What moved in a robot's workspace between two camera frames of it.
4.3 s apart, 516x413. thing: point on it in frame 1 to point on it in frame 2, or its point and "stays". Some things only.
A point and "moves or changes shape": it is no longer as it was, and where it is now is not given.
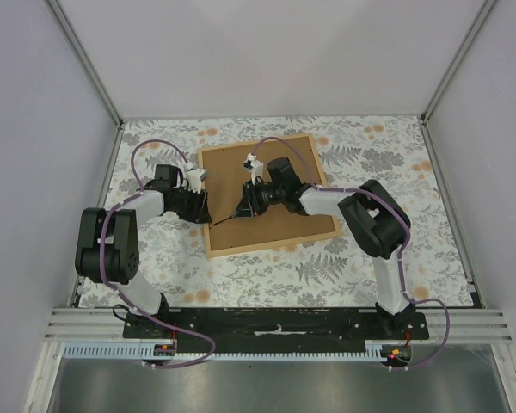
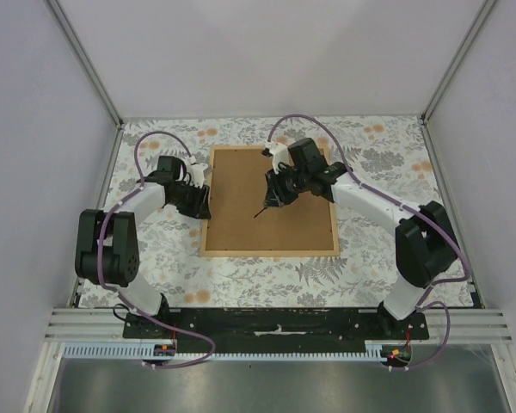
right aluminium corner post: x=483 y=12 stays
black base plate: x=277 y=331 stays
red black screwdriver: x=215 y=224 moves or changes shape
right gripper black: x=244 y=209 to x=274 y=194
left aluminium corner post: x=64 y=24 stays
